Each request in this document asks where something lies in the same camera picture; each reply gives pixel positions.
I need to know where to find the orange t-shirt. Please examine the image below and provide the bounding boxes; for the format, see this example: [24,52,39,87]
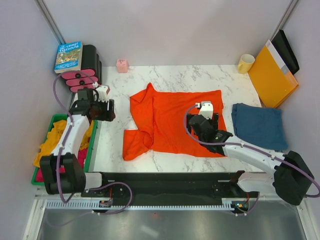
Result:
[122,83,227,161]

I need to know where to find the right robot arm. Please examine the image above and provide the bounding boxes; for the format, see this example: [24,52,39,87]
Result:
[183,113,316,206]

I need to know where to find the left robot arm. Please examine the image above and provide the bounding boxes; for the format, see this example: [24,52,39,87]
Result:
[39,85,115,195]

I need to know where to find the magenta t-shirt in bin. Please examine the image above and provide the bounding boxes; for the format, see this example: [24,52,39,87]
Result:
[31,147,88,185]

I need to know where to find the small pink box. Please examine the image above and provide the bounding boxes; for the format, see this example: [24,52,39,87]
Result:
[116,59,129,74]

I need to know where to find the folded blue t-shirt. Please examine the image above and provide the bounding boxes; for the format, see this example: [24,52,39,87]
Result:
[231,103,288,151]

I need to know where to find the blue treehouse paperback book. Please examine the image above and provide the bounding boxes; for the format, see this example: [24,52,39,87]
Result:
[54,41,83,74]

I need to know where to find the yellow t-shirt in bin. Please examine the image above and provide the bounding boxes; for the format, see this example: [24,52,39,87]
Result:
[33,119,94,168]

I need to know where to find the yellow mug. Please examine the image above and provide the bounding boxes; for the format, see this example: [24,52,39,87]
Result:
[237,53,255,74]

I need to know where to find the orange folder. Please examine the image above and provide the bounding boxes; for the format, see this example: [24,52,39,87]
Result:
[248,45,299,108]

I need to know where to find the green plastic bin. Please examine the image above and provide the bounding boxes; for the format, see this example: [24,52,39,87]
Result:
[31,114,98,186]

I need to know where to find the white grey folder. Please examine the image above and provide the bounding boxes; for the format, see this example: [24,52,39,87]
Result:
[265,40,290,75]

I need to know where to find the black folder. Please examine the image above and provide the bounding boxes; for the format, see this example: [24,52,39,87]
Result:
[271,29,300,75]

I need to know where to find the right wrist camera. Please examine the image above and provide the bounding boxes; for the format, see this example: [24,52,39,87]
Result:
[195,101,214,120]

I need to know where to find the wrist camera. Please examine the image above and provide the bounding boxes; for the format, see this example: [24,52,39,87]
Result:
[95,85,110,103]
[195,101,214,120]

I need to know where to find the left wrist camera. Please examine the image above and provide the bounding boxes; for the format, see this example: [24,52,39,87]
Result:
[95,85,110,103]

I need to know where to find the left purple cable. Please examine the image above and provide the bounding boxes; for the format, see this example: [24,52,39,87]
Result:
[45,70,133,228]

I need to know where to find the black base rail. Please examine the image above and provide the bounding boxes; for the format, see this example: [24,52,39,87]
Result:
[81,171,277,205]

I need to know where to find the grey slotted cable duct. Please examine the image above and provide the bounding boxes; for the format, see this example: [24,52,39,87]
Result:
[45,198,235,211]

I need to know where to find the left aluminium frame post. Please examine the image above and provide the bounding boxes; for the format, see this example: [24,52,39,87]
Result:
[35,0,66,44]

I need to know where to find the aluminium frame post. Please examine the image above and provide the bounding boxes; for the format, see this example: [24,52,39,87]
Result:
[274,0,300,34]
[35,0,66,44]

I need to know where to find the right aluminium frame post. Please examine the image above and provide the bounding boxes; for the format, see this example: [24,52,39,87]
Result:
[274,0,300,34]

